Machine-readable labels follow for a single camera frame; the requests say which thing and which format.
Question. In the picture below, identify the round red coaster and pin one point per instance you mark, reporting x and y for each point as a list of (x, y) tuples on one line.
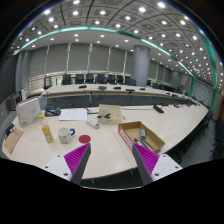
[(84, 139)]

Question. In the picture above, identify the brown envelope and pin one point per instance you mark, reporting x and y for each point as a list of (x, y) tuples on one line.
[(12, 139)]

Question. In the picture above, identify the teal tool in box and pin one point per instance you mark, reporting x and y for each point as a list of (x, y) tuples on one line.
[(142, 134)]

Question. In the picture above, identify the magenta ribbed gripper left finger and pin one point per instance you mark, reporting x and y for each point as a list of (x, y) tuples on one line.
[(70, 166)]

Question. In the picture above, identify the black power strip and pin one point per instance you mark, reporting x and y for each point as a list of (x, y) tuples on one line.
[(159, 110)]

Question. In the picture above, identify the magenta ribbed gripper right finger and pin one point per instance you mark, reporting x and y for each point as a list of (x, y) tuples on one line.
[(152, 166)]

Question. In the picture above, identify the black desk telephone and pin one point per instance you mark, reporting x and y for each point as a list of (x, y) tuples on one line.
[(52, 111)]

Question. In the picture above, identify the white carton box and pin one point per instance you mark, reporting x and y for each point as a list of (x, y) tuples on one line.
[(28, 112)]

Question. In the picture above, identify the white paper sheet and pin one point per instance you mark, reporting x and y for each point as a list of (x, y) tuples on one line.
[(73, 115)]

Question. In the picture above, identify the yellow labelled drink bottle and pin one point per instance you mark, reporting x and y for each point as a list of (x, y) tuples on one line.
[(46, 129)]

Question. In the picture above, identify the grey concrete column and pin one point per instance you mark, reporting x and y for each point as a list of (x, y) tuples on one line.
[(141, 64)]

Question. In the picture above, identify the white remote control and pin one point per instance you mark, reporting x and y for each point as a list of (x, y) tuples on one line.
[(93, 124)]

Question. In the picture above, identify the open cardboard box red side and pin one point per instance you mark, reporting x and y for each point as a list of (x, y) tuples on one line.
[(137, 132)]

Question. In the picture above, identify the black clip on box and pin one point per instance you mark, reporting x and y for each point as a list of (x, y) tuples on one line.
[(104, 116)]

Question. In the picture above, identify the plain brown cardboard box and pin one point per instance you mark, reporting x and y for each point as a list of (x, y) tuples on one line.
[(115, 114)]

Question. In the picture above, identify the white patterned mug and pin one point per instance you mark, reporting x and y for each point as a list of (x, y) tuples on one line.
[(65, 135)]

